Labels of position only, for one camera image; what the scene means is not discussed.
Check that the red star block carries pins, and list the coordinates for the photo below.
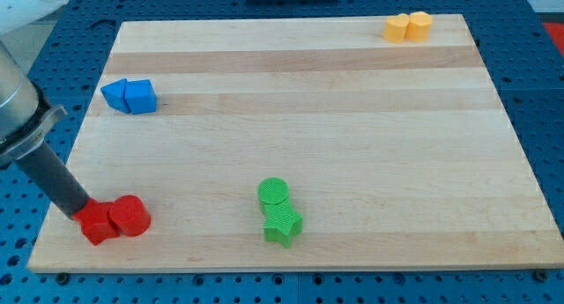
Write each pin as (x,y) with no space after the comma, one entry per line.
(95,223)

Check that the green star block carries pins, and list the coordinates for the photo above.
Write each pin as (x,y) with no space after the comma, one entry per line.
(282,223)

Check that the blue triangle block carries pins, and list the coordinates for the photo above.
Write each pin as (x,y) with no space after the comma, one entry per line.
(114,94)

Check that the yellow heart block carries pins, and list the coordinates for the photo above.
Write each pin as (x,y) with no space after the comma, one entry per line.
(395,28)

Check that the red cylinder block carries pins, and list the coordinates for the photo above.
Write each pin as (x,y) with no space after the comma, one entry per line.
(130,215)

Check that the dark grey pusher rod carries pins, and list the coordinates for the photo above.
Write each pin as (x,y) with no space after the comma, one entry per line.
(54,179)

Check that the yellow hexagon block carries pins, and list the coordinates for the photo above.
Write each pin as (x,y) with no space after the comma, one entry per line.
(419,26)

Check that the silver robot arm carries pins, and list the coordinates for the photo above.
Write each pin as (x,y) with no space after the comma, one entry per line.
(26,114)

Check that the blue cube block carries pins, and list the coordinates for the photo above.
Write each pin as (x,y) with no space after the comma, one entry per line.
(140,97)

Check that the light wooden board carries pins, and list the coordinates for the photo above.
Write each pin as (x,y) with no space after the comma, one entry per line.
(398,157)

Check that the green cylinder block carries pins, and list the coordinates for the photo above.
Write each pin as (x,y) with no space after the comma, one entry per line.
(272,191)

